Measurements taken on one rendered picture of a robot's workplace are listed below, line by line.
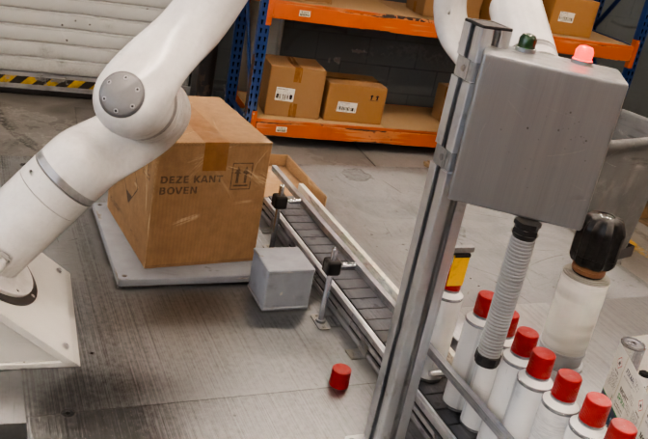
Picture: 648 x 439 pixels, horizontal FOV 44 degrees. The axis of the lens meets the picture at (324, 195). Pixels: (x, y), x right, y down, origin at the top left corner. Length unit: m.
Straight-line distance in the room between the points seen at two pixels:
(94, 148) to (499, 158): 0.66
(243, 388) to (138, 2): 4.25
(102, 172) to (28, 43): 4.15
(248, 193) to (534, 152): 0.79
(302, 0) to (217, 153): 3.43
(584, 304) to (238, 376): 0.61
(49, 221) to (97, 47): 4.17
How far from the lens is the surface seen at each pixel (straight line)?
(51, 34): 5.44
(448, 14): 1.33
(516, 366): 1.20
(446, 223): 1.10
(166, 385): 1.36
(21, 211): 1.35
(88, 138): 1.35
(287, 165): 2.33
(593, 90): 0.99
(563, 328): 1.52
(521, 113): 0.99
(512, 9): 1.30
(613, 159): 3.81
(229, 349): 1.46
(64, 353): 1.38
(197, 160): 1.58
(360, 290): 1.63
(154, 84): 1.25
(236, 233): 1.68
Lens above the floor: 1.63
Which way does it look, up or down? 21 degrees down
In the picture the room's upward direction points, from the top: 11 degrees clockwise
